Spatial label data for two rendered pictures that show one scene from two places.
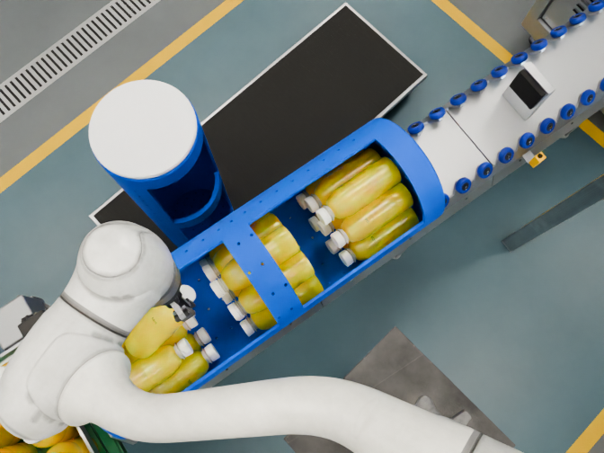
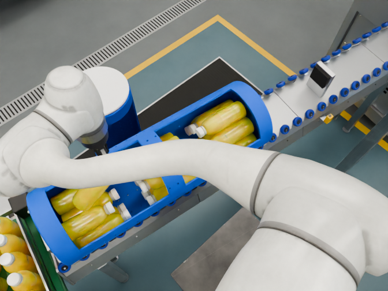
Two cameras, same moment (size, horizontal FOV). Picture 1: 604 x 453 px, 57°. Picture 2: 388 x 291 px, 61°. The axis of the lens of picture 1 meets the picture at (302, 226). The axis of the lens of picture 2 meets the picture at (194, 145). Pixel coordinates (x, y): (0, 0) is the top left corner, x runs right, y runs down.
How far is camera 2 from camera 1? 0.31 m
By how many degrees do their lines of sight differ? 13
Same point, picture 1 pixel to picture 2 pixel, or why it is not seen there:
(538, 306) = not seen: hidden behind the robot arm
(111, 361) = (57, 144)
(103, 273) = (59, 87)
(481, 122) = (294, 98)
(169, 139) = (112, 96)
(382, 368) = (235, 231)
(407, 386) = not seen: hidden behind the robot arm
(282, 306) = (172, 179)
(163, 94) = (111, 74)
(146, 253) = (86, 82)
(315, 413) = (180, 152)
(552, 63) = (334, 69)
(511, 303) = not seen: hidden behind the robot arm
